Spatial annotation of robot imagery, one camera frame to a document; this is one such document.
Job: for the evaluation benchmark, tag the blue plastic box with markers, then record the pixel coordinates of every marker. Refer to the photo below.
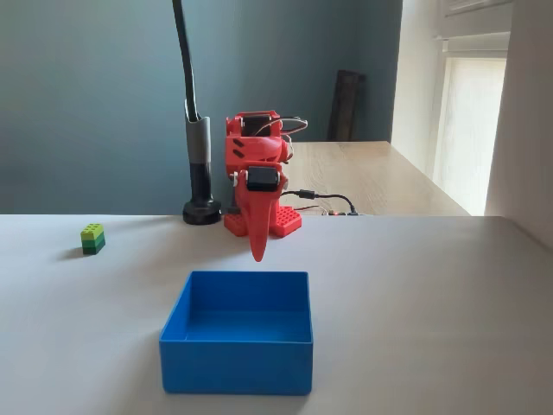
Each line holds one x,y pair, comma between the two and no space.
235,363

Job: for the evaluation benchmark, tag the small controller board red led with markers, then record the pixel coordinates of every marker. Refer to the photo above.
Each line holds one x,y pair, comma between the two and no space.
334,212

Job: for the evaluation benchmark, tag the green lego brick stack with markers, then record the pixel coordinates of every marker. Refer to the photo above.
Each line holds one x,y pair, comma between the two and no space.
92,240

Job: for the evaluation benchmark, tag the red robot arm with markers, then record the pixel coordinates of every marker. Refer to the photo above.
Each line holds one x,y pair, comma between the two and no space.
255,149

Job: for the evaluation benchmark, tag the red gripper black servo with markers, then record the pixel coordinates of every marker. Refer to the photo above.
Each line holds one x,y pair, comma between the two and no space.
259,178

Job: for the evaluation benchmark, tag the black gooseneck stand grey sleeve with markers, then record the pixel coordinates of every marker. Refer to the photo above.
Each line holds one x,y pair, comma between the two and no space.
198,142

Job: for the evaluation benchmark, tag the dark wooden board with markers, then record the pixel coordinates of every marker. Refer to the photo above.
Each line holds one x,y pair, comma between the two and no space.
345,106

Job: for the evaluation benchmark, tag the light wooden table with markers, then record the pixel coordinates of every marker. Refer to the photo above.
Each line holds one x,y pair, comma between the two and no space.
367,177

